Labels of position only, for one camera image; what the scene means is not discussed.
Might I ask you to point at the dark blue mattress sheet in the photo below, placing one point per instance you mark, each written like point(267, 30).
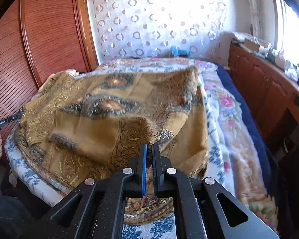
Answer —
point(268, 164)

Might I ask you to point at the blue floral linen sheet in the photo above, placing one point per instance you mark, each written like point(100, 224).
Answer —
point(22, 174)

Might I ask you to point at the teal object behind bed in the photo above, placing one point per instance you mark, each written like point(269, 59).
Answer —
point(176, 52)

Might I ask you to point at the floral bed blanket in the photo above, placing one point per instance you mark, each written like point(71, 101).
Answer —
point(233, 159)

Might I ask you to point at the window with wooden frame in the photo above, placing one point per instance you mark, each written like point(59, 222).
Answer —
point(288, 31)

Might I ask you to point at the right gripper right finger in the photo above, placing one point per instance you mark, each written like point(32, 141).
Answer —
point(204, 208)

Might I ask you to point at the wooden side cabinet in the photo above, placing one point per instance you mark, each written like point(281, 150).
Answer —
point(266, 89)

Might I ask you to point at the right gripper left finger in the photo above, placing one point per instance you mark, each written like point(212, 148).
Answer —
point(95, 209)

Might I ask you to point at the beige folded blanket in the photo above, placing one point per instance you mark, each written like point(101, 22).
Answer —
point(54, 77)

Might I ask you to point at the white circle-patterned curtain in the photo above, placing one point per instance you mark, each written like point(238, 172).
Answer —
point(151, 28)

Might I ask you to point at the cardboard box on cabinet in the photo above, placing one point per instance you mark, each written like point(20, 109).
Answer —
point(251, 45)

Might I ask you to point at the golden brown patterned cloth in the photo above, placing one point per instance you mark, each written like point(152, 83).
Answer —
point(91, 126)

